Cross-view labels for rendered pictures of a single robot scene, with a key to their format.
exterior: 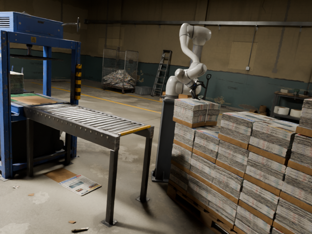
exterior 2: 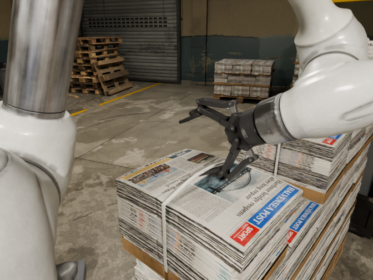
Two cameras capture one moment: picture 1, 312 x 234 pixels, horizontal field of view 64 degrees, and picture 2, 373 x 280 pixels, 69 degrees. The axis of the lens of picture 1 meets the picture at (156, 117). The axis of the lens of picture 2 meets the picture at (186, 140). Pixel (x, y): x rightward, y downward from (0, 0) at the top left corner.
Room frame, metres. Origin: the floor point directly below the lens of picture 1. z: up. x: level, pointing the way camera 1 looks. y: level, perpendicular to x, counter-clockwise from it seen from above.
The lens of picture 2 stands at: (2.68, 0.17, 1.41)
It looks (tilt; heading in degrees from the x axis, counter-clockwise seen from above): 22 degrees down; 259
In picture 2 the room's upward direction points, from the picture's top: straight up
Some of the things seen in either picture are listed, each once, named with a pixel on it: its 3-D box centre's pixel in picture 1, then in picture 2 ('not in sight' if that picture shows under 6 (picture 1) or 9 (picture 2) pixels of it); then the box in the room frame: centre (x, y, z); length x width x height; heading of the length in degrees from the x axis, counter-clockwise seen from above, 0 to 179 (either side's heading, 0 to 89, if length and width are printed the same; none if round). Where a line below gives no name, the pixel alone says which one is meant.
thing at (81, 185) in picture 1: (81, 184); not in sight; (2.50, 0.75, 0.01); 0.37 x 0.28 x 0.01; 58
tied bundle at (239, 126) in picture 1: (247, 128); (291, 150); (2.04, -0.78, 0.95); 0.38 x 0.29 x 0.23; 128
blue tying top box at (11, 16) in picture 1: (29, 26); not in sight; (3.02, 1.58, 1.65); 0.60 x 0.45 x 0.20; 148
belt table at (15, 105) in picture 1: (29, 102); not in sight; (3.02, 1.58, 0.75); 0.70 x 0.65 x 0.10; 58
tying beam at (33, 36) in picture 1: (29, 40); not in sight; (3.02, 1.58, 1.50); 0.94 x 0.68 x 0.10; 148
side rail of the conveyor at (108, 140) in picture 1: (64, 125); not in sight; (2.26, 0.85, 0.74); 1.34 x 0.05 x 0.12; 58
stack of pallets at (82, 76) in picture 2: not in sight; (95, 64); (3.59, -7.40, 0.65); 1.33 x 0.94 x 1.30; 62
